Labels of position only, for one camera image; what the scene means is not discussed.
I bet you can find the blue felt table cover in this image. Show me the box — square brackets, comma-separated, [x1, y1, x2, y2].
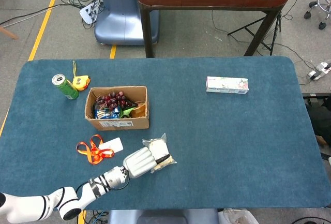
[0, 55, 331, 212]

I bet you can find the open cardboard box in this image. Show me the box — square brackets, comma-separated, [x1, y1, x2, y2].
[84, 85, 151, 131]

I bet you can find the grey blue robot torso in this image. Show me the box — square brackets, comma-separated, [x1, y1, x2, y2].
[107, 208, 220, 224]

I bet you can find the orange ribbon lanyard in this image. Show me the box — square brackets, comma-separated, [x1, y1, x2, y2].
[76, 134, 115, 165]

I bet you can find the white toothpaste box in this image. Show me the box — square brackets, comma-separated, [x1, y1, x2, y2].
[205, 76, 250, 95]

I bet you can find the clear plastic bag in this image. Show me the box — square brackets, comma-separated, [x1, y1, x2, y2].
[218, 207, 258, 224]

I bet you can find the blue cookie packet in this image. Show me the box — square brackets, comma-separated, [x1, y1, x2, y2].
[94, 106, 122, 120]

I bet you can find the white power strip with plugs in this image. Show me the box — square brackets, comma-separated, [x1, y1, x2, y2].
[79, 0, 104, 25]

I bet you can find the chrome rolling stool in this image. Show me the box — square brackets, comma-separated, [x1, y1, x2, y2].
[304, 0, 331, 30]

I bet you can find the green plastic tool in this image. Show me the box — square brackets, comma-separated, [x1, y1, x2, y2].
[119, 106, 138, 119]

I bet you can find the green drink can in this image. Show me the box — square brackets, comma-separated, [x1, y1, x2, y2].
[51, 73, 80, 100]

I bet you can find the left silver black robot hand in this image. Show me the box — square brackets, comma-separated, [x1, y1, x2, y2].
[122, 139, 171, 179]

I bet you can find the bunch of red grapes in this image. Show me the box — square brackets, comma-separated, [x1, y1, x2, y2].
[95, 92, 132, 111]

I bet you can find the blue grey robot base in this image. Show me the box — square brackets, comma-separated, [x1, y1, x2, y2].
[94, 0, 160, 46]

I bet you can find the black tripod stand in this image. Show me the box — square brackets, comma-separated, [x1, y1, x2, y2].
[227, 0, 303, 56]

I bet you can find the bagged white snack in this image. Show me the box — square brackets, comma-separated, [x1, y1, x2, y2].
[142, 132, 178, 174]

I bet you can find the white badge card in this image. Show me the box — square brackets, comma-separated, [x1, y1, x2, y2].
[98, 137, 124, 154]

